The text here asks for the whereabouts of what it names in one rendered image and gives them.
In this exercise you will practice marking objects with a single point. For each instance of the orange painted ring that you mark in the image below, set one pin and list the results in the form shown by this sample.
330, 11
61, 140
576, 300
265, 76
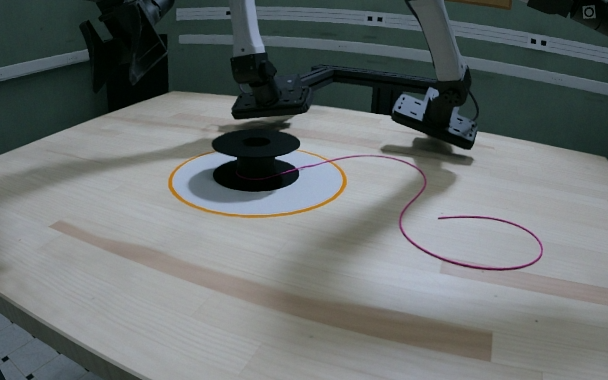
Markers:
257, 216

